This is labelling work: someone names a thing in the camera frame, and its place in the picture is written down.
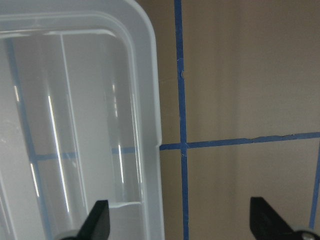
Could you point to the clear plastic box lid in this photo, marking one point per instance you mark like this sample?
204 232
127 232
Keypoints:
79 120

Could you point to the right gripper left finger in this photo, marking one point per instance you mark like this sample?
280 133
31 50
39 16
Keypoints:
97 225

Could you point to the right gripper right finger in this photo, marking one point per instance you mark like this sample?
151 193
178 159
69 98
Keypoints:
266 223

